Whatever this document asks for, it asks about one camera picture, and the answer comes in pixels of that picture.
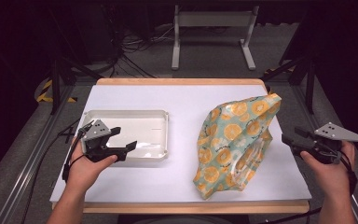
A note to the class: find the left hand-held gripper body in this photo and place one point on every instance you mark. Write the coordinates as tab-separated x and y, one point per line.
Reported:
94	132

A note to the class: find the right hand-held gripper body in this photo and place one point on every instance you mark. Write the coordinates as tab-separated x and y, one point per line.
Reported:
335	133

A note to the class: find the white plastic tray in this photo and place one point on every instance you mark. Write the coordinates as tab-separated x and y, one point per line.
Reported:
143	127

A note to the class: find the orange slice print bag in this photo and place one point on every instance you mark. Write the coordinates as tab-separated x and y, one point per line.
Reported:
230	133

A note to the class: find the person's left hand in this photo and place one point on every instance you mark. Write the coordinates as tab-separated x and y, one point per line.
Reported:
85	172

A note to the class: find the person's right hand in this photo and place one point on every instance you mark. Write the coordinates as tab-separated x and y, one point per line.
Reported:
329	177

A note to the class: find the black stand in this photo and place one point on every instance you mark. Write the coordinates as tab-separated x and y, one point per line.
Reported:
309	84
55	87

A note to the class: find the white table mat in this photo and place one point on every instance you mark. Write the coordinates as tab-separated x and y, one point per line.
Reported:
174	102

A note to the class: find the yellow black hazard tape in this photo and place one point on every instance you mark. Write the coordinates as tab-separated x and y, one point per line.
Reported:
45	90

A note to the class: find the wooden table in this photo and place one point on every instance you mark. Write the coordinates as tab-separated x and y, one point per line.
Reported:
180	81

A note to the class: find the grey metal stand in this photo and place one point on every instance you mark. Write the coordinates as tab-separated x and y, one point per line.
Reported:
214	18

